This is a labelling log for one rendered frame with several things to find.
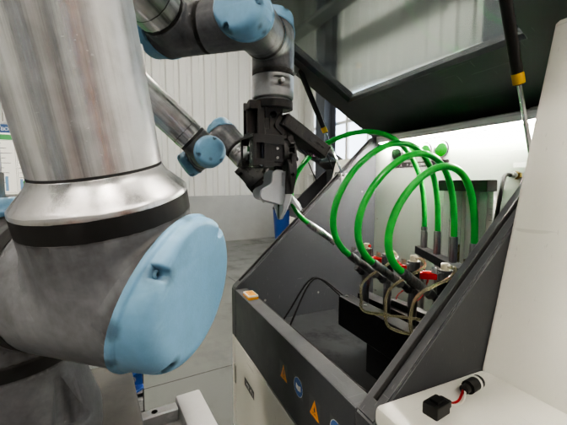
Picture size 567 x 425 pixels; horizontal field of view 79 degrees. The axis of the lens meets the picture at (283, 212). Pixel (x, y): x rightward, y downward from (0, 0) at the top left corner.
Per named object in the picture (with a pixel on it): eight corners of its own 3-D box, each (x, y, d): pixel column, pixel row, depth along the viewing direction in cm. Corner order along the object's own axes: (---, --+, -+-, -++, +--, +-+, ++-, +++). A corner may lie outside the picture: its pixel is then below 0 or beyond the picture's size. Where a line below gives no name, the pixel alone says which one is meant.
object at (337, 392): (235, 338, 108) (234, 289, 107) (249, 336, 110) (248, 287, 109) (353, 507, 52) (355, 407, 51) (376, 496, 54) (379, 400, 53)
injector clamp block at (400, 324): (337, 349, 93) (338, 294, 92) (367, 341, 97) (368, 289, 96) (442, 432, 62) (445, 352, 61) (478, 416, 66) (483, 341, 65)
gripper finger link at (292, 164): (277, 193, 64) (277, 146, 63) (285, 193, 64) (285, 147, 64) (287, 194, 59) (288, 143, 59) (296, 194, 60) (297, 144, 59)
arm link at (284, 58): (241, 3, 57) (260, 25, 65) (242, 71, 58) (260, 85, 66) (287, -4, 55) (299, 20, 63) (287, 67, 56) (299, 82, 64)
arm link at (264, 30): (188, 40, 48) (224, 65, 59) (263, 29, 45) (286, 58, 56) (187, -19, 48) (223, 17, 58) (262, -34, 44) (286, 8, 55)
